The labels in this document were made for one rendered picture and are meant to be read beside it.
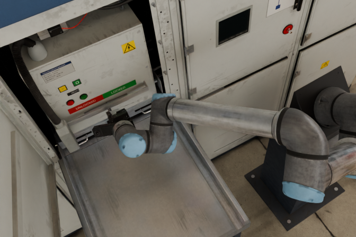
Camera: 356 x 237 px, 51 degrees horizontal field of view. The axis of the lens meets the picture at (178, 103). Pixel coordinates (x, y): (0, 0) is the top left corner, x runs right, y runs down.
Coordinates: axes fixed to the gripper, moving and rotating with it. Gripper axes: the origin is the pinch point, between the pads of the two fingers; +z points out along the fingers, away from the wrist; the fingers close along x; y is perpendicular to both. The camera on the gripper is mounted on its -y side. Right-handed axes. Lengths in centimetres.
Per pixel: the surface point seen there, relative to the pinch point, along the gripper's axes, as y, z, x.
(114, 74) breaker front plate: 9.5, -3.9, 17.4
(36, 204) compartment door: -40.0, -21.6, -12.1
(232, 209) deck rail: 28, -43, -44
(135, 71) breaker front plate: 18.7, -2.1, 14.2
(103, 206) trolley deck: -18.7, -17.5, -30.2
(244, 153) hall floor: 77, 46, -91
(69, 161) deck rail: -24.9, 6.6, -15.8
